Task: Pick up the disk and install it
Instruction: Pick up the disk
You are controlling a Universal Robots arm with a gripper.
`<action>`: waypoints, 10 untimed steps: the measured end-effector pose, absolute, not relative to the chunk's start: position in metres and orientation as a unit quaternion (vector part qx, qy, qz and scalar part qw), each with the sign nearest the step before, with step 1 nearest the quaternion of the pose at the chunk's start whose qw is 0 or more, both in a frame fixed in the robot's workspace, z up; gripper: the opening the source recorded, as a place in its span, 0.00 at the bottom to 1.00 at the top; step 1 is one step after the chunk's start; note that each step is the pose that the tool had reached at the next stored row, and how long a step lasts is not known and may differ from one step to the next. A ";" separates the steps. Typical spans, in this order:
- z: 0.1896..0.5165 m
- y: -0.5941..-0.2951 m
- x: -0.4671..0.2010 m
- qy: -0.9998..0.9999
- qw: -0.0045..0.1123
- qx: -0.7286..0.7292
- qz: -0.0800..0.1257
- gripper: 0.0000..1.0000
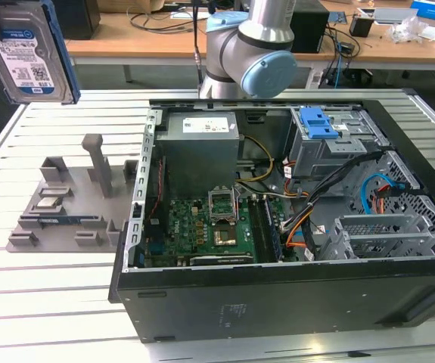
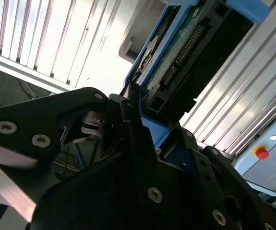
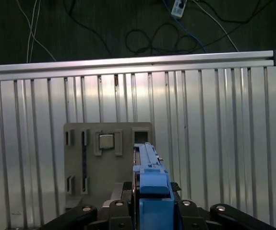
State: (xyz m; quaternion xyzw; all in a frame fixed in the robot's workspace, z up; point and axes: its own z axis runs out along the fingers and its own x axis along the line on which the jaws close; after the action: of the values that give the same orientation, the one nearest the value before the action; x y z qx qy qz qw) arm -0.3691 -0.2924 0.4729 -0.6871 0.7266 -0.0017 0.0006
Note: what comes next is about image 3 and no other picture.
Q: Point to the grey parts rack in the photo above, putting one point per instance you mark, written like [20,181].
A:
[109,167]

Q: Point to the silver CPU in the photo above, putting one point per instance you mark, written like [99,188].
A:
[107,141]

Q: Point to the hard disk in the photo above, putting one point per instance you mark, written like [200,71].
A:
[155,182]

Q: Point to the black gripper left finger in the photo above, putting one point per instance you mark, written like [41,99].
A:
[118,218]

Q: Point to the white power strip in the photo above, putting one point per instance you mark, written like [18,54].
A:
[179,8]

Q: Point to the dark loose RAM stick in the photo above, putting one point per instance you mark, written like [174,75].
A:
[84,163]

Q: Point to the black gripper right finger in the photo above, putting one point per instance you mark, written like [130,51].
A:
[188,218]

